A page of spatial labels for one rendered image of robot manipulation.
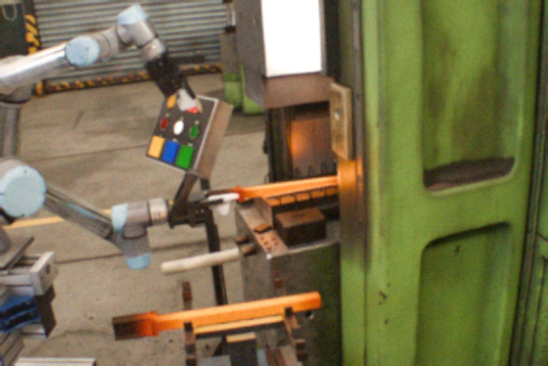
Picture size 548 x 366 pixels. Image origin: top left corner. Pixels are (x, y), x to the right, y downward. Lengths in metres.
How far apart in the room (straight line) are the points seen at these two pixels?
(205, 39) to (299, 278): 8.13
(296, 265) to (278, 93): 0.46
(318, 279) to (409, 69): 0.67
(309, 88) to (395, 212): 0.46
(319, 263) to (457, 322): 0.42
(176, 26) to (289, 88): 7.99
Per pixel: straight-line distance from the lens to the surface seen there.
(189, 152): 2.05
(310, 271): 1.59
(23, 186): 1.45
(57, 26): 9.60
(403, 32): 1.21
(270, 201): 1.66
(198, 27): 9.51
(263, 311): 1.22
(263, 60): 1.48
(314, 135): 1.90
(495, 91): 1.44
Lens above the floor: 1.64
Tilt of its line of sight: 21 degrees down
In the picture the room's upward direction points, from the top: 3 degrees counter-clockwise
